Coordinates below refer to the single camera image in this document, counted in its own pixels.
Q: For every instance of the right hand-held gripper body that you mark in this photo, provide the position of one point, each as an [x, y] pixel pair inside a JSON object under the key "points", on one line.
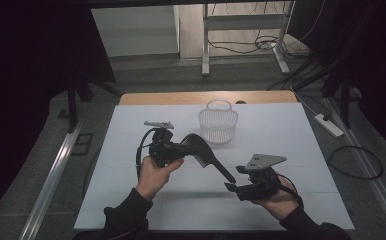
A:
{"points": [[264, 181]]}

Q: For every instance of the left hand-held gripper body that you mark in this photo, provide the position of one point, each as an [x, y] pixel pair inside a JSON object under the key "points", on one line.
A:
{"points": [[162, 148]]}

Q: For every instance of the person's right hand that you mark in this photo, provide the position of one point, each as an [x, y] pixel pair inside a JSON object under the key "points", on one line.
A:
{"points": [[282, 203]]}

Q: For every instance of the person's left hand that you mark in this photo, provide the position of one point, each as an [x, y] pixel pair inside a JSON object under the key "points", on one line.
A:
{"points": [[152, 180]]}

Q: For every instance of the pale blue table mat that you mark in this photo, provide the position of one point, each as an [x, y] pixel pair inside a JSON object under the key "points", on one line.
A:
{"points": [[281, 133]]}

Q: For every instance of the white power strip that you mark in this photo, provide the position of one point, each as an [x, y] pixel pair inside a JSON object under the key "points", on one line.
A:
{"points": [[329, 126]]}

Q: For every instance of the black metal stand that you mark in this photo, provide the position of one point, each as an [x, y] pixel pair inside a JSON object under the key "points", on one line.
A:
{"points": [[345, 100], [72, 106]]}

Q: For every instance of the dark curtain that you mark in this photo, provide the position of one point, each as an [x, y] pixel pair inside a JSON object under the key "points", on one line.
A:
{"points": [[21, 100], [377, 66]]}

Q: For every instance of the aluminium rail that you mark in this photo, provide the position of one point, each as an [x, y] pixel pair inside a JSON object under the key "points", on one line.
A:
{"points": [[52, 181], [367, 166]]}

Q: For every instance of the white metal desk frame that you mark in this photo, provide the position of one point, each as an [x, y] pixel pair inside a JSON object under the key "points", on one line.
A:
{"points": [[244, 21]]}

